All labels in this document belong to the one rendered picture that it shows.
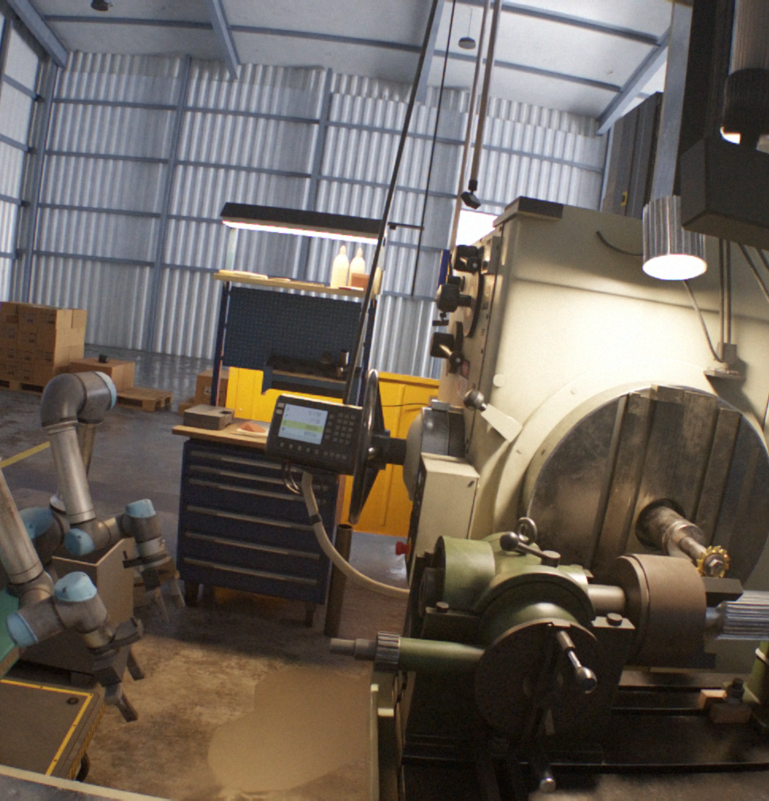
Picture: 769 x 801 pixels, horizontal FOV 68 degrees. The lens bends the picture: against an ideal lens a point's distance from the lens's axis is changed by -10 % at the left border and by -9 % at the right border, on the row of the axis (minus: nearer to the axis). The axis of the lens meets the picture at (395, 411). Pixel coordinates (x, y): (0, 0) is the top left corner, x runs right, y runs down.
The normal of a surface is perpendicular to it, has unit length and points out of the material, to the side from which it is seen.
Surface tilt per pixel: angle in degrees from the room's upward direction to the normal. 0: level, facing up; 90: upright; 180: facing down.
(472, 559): 28
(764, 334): 90
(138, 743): 0
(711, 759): 0
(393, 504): 90
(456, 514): 90
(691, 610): 62
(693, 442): 90
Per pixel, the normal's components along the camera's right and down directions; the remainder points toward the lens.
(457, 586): 0.11, -0.38
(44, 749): 0.15, -0.98
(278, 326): -0.03, 0.15
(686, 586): 0.13, -0.66
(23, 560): 0.77, 0.08
